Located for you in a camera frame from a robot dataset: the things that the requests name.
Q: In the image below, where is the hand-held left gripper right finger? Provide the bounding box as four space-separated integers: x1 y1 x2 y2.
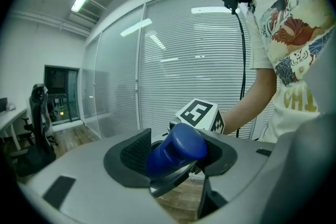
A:
196 112 335 224

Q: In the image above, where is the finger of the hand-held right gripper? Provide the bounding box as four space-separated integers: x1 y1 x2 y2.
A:
149 161 198 198

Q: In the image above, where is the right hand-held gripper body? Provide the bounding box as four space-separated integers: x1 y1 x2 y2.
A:
169 98 226 135

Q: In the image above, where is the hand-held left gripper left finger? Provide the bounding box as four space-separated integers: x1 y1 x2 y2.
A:
17 127 184 224

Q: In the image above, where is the purple mop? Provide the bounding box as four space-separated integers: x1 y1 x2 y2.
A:
145 123 208 179

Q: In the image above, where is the person's right forearm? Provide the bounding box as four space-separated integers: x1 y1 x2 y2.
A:
222 68 278 136

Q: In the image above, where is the black office chair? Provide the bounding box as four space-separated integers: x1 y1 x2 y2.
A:
10 83 57 176

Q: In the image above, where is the dark window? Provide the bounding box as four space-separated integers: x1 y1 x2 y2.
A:
44 65 81 124

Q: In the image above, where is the white curved desk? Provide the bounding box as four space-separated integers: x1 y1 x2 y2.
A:
0 107 29 152

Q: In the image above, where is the white printed t-shirt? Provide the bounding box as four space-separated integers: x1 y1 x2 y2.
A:
245 0 336 144

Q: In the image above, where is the ceiling air vent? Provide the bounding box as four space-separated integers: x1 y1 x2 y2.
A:
69 0 113 24

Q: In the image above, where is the black camera cable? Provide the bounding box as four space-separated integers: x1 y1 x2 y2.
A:
232 9 248 138

